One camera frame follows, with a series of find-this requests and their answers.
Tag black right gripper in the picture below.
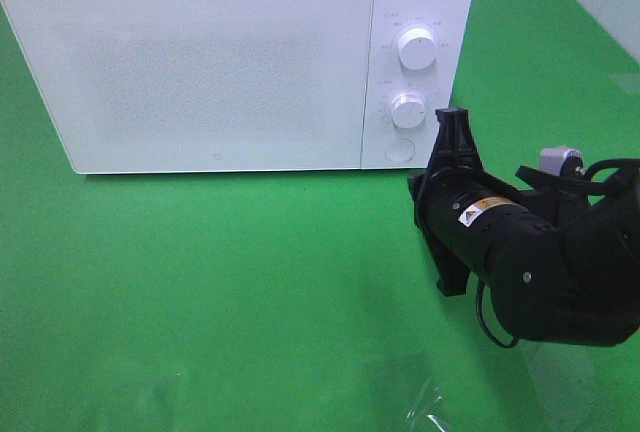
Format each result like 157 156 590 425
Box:
407 108 560 297

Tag round door release button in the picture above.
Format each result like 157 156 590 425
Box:
385 138 415 163

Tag white microwave knob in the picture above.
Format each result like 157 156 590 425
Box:
390 93 427 129
396 24 438 71

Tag white microwave door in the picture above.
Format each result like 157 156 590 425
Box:
2 0 371 174

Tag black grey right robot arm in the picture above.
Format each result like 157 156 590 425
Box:
408 108 639 346

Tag clear tape patch on table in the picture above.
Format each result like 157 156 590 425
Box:
403 382 448 432

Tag white microwave oven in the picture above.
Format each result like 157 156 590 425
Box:
1 0 472 174

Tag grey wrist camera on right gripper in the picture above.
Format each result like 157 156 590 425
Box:
539 146 584 178

